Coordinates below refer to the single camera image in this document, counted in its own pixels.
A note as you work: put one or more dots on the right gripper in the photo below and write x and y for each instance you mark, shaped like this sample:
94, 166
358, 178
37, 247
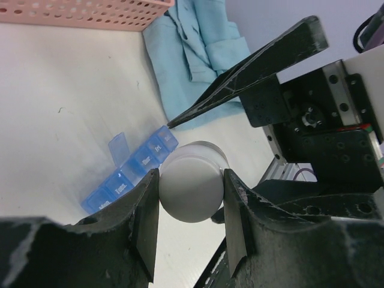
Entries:
323, 118

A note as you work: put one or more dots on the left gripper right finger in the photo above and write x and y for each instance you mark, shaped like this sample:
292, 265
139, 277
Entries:
269, 247

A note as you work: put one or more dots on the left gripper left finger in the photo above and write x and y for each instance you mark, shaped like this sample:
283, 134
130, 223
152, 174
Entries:
114, 247

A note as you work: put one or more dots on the blue weekly pill organizer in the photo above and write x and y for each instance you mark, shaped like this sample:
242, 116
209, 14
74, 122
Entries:
131, 167

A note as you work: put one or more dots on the white capped pill bottle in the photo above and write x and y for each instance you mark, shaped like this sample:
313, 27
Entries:
191, 186

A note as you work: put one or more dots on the light blue cloth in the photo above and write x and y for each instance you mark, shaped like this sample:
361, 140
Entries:
189, 47

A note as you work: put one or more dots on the pink plastic basket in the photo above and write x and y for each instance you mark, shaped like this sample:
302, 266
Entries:
116, 15

